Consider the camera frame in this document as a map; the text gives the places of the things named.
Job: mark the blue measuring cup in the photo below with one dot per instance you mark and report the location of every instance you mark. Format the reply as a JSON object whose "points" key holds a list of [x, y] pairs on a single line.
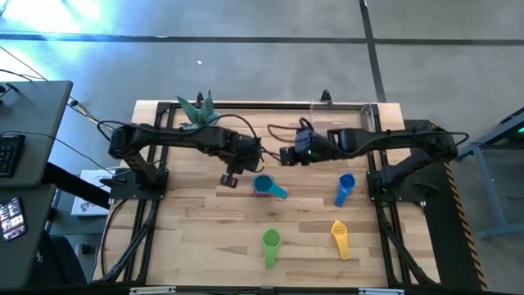
{"points": [[341, 196]]}

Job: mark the green measuring cup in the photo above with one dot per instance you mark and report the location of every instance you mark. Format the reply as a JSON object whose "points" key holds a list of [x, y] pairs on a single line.
{"points": [[271, 246]]}

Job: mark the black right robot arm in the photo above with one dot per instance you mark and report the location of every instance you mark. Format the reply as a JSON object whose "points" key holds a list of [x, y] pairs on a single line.
{"points": [[389, 139]]}

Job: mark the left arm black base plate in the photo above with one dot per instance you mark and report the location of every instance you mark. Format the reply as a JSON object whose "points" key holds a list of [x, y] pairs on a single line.
{"points": [[123, 190]]}

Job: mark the black desk leg bar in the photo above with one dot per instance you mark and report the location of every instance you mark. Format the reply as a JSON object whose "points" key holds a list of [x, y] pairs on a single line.
{"points": [[69, 184]]}

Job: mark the black smartphone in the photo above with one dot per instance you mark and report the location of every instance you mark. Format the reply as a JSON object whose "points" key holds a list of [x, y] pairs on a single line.
{"points": [[12, 219]]}

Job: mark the dark gray desk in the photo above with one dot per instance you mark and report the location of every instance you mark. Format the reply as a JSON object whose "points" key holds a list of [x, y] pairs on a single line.
{"points": [[41, 110], [37, 229]]}

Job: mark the black aluminium table frame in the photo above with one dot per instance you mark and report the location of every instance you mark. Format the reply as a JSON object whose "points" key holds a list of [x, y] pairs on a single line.
{"points": [[266, 105]]}

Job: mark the clear plastic basket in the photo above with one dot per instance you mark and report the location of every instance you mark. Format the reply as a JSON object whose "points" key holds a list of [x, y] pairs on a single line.
{"points": [[340, 116]]}

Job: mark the teal measuring cup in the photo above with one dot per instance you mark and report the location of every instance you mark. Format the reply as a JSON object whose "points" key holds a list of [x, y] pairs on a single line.
{"points": [[264, 184]]}

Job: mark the white table edge bracket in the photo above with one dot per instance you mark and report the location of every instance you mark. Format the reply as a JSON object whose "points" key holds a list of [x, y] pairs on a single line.
{"points": [[380, 291], [151, 290]]}

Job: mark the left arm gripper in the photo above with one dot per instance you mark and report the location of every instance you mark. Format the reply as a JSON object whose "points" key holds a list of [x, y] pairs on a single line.
{"points": [[245, 155]]}

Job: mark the black keyboard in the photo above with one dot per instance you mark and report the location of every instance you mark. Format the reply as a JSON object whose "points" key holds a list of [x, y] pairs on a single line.
{"points": [[10, 155]]}

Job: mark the purple measuring cup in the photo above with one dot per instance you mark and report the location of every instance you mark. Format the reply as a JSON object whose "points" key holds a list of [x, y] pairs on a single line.
{"points": [[262, 196]]}

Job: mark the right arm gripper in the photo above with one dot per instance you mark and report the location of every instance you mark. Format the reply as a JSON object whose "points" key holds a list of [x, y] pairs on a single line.
{"points": [[313, 149]]}

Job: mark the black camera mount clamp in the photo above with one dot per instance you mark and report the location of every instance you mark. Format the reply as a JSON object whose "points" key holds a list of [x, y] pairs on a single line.
{"points": [[326, 97], [199, 98]]}

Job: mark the black hazard-striped floor mat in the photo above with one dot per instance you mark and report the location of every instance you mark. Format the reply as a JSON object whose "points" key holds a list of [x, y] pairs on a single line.
{"points": [[442, 246]]}

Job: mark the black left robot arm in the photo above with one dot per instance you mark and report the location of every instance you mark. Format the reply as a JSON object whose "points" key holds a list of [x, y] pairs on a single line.
{"points": [[176, 137]]}

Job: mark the blue-gray metal stand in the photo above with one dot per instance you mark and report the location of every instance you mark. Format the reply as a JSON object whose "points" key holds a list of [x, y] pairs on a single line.
{"points": [[489, 192]]}

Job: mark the yellow measuring cup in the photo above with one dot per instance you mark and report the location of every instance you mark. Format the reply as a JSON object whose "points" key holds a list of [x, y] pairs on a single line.
{"points": [[340, 241]]}

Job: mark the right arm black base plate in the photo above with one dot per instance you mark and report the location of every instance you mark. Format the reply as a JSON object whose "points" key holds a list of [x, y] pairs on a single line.
{"points": [[393, 196]]}

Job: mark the white booklet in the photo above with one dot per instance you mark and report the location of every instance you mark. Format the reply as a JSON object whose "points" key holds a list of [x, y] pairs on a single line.
{"points": [[84, 207]]}

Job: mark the potted plant in white pot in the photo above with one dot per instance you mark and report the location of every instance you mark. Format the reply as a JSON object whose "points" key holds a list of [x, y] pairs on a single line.
{"points": [[200, 110]]}

